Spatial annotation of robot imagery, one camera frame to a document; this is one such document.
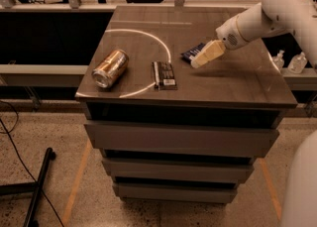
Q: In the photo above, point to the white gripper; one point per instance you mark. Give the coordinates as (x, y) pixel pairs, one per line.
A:
(229, 37)

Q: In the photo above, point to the clear sanitizer bottle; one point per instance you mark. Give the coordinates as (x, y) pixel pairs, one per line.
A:
(298, 63)
(278, 60)

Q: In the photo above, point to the gold soda can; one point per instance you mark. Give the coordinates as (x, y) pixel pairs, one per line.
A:
(110, 69)

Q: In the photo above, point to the grey drawer cabinet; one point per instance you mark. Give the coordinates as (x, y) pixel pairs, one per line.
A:
(195, 143)

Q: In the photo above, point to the black floor stand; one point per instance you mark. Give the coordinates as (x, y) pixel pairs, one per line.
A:
(33, 187)

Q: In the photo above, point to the blue rxbar blueberry wrapper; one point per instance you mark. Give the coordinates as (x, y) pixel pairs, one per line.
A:
(189, 55)

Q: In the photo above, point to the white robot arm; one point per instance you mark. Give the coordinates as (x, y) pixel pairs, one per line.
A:
(269, 18)

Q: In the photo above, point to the black snack bar wrapper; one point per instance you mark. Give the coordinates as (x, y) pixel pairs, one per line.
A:
(164, 76)

